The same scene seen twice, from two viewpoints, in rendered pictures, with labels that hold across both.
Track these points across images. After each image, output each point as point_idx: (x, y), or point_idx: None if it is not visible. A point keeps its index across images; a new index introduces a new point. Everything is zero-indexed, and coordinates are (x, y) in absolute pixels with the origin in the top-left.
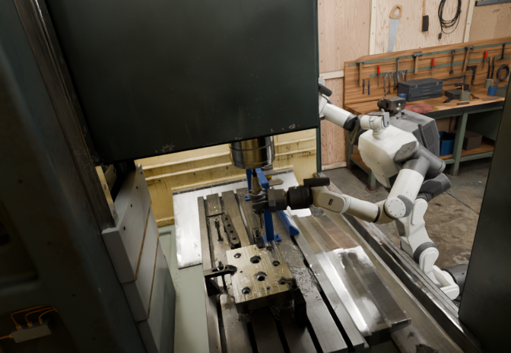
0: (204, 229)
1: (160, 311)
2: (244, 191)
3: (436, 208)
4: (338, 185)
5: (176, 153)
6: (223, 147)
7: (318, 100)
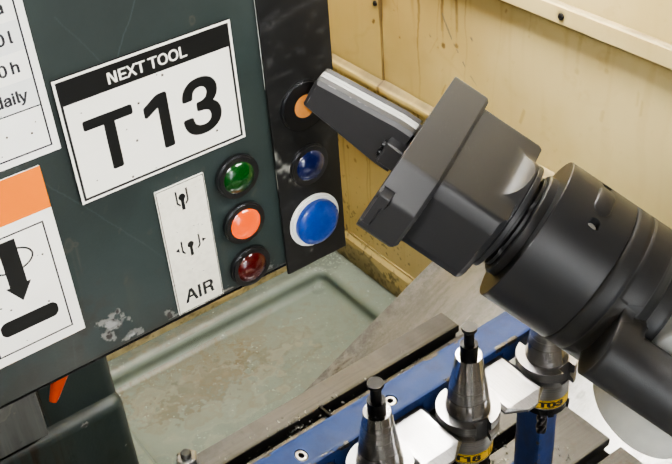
0: (247, 439)
1: None
2: (564, 443)
3: None
4: None
5: (493, 110)
6: (659, 207)
7: (641, 427)
